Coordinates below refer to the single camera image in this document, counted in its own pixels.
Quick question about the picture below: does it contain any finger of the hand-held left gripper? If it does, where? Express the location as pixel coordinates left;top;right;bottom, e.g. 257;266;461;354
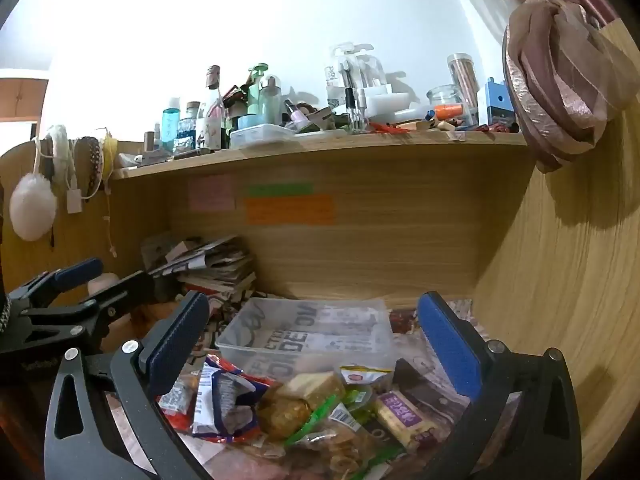
80;270;157;333
7;258;104;311

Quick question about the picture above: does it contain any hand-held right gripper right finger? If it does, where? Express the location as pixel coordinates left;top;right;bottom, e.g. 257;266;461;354
416;290;583;480

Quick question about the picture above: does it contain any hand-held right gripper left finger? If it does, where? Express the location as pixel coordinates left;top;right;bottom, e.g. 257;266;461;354
44;290;216;480

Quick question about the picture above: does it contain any small red white snack packet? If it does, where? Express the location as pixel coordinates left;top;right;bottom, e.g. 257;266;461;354
157;377;201;433

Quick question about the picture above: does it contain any red white blue snack packet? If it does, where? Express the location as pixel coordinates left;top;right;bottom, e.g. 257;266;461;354
192;355;273;443

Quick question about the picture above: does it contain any yellow bar packet purple label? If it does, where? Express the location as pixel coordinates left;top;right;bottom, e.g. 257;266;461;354
372;390;441;453

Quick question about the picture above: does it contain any small white sauce packet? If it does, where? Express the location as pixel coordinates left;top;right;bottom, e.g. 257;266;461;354
340;364;396;386

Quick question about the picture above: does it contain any clear plastic container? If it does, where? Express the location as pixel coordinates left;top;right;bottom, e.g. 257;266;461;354
215;297;396;376

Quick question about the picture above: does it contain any brown round pastry packet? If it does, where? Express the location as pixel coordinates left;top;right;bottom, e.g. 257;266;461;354
256;395;313;441

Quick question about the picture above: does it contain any tan cake packet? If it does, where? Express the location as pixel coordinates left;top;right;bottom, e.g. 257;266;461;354
272;371;347;411

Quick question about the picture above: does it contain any beige mug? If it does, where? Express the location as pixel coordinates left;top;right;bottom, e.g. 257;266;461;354
87;272;121;296

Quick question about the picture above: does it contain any white fluffy puff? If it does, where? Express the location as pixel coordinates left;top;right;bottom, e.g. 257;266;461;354
10;172;57;240

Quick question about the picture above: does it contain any stack of magazines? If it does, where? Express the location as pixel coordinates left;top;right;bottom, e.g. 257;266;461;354
142;235;258;306

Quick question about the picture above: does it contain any wooden desk shelf unit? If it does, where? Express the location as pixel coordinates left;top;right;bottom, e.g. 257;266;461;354
0;10;640;480

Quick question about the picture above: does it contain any patterned ribbon roll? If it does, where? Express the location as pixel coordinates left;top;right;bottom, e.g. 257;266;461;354
75;136;103;198

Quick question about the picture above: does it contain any yellow ribbon roll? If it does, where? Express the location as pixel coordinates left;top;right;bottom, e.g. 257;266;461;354
102;130;119;181

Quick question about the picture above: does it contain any pink sticky note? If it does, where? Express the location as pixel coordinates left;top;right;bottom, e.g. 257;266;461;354
189;175;235;212

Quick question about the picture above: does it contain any blue glass jar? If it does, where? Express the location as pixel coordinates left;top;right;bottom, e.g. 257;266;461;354
177;102;198;151

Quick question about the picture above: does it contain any blue liquid bottle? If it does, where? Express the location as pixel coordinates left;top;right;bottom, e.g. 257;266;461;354
162;97;182;153

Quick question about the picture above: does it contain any orange sticky note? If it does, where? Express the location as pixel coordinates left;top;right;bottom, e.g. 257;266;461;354
244;195;335;226

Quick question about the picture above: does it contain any white pink bottle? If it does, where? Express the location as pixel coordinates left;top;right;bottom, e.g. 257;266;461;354
196;105;223;151

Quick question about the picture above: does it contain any brown cardboard box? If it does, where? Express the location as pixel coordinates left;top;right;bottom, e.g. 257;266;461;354
0;78;50;122

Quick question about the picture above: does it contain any green sticky note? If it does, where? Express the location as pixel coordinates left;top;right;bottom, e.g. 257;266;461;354
247;182;315;196

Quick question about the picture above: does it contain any white lidded storage box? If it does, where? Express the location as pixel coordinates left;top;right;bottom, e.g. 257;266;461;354
229;124;297;150

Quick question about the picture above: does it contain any clear bottle brown cap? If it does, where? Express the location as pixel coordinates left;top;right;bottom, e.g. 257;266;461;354
206;65;223;151

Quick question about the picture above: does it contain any pale green bottle clear cap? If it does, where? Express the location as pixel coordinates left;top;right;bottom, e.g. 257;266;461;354
260;75;283;126

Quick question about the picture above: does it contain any white foam block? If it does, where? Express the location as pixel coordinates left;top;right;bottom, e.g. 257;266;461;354
360;85;431;123

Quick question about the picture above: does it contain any purple nail polish bottle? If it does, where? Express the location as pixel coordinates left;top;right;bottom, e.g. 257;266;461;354
285;99;308;131

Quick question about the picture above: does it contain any green pump bottle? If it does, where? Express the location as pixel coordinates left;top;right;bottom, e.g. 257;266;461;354
247;63;271;116

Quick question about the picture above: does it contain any blue white box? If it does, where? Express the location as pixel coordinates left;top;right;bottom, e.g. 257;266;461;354
484;77;516;128

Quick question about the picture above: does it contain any small clear bottle black cap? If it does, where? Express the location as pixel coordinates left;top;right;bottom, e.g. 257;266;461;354
345;87;363;133

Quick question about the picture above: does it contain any tall clear tube of sticks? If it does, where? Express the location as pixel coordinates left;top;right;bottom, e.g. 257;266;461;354
446;53;481;111

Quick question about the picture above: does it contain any pink brown scarf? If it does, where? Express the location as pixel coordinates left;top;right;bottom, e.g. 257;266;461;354
502;0;640;175

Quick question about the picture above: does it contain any clear blister packaging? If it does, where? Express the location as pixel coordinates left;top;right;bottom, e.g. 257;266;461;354
327;42;386;106

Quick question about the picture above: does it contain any white beaded cord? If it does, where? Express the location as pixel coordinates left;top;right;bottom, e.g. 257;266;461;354
102;180;118;256

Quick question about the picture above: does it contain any white fabric ring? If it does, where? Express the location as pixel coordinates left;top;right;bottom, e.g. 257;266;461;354
47;125;76;186

